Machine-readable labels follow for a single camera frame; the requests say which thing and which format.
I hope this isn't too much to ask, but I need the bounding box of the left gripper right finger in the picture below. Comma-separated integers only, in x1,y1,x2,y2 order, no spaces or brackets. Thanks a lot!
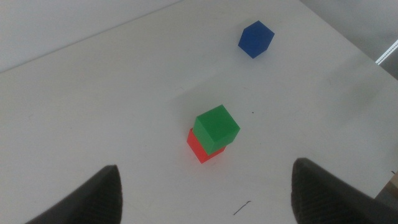
290,157,398,224

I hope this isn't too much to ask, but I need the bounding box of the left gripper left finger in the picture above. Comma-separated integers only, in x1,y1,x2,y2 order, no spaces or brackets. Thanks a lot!
24,164,124,224

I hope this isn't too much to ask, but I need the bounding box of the red cube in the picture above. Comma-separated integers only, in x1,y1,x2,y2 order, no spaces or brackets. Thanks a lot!
186,128,227,164

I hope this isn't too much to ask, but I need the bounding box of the green cube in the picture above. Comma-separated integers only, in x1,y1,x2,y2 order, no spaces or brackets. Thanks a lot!
192,104,241,156

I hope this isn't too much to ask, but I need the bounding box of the blue cube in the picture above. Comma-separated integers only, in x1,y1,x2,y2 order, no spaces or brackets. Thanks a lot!
238,20,275,59

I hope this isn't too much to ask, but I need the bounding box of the white ruler strip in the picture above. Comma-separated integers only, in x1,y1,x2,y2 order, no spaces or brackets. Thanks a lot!
375,39,398,65

